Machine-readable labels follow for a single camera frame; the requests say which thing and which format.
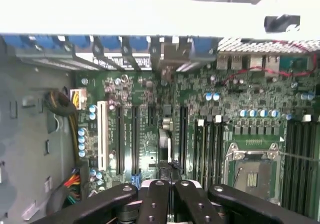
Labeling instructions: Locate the CPU socket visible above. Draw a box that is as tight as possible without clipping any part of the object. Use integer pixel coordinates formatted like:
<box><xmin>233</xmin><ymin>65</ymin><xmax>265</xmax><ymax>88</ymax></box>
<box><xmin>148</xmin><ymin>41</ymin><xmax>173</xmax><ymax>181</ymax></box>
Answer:
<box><xmin>224</xmin><ymin>141</ymin><xmax>284</xmax><ymax>205</ymax></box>

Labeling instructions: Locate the white expansion slot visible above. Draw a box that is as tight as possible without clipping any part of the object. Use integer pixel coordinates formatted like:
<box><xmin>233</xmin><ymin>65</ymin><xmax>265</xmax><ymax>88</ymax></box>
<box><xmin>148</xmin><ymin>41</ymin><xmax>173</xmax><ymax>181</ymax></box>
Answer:
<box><xmin>96</xmin><ymin>100</ymin><xmax>110</xmax><ymax>172</ymax></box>

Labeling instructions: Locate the thin metal locking lever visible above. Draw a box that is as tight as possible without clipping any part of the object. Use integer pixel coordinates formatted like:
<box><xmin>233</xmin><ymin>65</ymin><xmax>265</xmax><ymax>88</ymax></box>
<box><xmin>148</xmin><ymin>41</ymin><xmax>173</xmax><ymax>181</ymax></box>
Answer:
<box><xmin>278</xmin><ymin>151</ymin><xmax>320</xmax><ymax>162</ymax></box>

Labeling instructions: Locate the green Dell motherboard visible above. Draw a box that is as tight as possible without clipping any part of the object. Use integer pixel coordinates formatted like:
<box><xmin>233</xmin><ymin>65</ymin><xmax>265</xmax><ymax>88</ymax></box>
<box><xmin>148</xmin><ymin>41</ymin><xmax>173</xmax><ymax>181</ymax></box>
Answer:
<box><xmin>74</xmin><ymin>53</ymin><xmax>320</xmax><ymax>224</ymax></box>

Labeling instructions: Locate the black open PC case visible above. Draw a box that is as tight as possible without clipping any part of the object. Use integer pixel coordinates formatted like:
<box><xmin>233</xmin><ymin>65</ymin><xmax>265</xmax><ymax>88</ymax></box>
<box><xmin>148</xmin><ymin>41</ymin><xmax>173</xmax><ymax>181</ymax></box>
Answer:
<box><xmin>0</xmin><ymin>33</ymin><xmax>320</xmax><ymax>224</ymax></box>

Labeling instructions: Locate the blue expansion card latch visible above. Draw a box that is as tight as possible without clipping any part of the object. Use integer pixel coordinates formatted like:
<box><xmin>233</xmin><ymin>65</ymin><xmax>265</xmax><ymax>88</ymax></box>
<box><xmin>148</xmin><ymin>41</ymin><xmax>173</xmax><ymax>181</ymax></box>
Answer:
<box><xmin>36</xmin><ymin>35</ymin><xmax>60</xmax><ymax>48</ymax></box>
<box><xmin>190</xmin><ymin>37</ymin><xmax>216</xmax><ymax>60</ymax></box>
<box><xmin>100</xmin><ymin>36</ymin><xmax>121</xmax><ymax>50</ymax></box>
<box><xmin>4</xmin><ymin>35</ymin><xmax>34</xmax><ymax>50</ymax></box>
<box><xmin>68</xmin><ymin>35</ymin><xmax>91</xmax><ymax>49</ymax></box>
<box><xmin>129</xmin><ymin>36</ymin><xmax>151</xmax><ymax>52</ymax></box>

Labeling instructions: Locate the power supply wire bundle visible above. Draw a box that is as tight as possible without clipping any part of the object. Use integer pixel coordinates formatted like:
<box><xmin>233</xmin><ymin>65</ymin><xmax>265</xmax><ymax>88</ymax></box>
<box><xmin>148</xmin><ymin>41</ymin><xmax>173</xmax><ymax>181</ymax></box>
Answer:
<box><xmin>43</xmin><ymin>89</ymin><xmax>89</xmax><ymax>205</ymax></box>

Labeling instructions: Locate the red black twisted wire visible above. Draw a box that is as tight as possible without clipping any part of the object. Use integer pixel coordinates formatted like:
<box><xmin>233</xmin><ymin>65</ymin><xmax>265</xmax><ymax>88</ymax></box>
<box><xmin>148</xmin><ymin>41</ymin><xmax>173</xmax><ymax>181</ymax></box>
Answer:
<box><xmin>224</xmin><ymin>39</ymin><xmax>319</xmax><ymax>85</ymax></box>

